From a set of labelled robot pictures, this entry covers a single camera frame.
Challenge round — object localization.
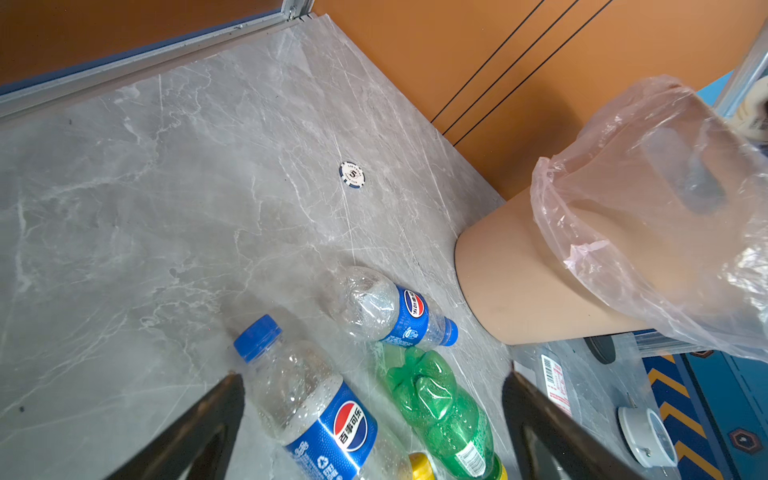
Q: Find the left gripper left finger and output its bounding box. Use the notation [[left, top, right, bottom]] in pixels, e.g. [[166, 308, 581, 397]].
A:
[[109, 373, 245, 479]]

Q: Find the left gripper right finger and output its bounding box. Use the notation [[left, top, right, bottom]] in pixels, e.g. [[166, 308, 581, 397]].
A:
[[502, 371, 641, 479]]

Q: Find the white pink carton box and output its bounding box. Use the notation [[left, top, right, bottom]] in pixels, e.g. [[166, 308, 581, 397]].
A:
[[540, 351, 573, 417]]

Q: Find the pepsi bottle yellow cap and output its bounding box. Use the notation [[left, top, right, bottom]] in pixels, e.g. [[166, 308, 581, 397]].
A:
[[233, 315, 435, 479]]

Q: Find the beige bin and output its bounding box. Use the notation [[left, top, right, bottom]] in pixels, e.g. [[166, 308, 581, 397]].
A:
[[454, 189, 649, 345]]

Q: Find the pink plastic bin liner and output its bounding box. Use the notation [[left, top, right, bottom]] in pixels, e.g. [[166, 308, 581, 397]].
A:
[[530, 75, 767, 361]]

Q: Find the green sprite bottle yellow cap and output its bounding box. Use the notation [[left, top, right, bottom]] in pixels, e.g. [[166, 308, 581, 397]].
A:
[[374, 343, 508, 479]]

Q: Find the white alarm clock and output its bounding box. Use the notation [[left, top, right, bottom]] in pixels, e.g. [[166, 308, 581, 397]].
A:
[[617, 407, 678, 468]]

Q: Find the small pepsi bottle blue cap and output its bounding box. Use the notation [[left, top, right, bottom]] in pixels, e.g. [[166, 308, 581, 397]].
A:
[[321, 266, 459, 350]]

